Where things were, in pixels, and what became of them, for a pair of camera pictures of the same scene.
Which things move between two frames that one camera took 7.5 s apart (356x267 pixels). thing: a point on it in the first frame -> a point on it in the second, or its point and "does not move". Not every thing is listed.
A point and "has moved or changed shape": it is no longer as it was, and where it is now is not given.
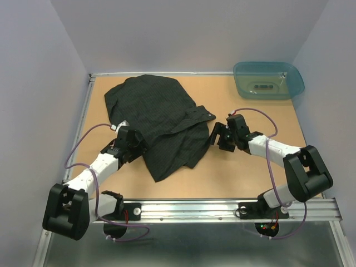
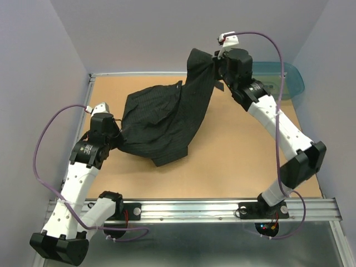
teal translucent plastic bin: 261,80 does not move
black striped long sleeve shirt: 177,132 has moved or changed shape
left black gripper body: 137,148 -> 116,138
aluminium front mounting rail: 220,211 does not move
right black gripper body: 227,139 -> 222,67
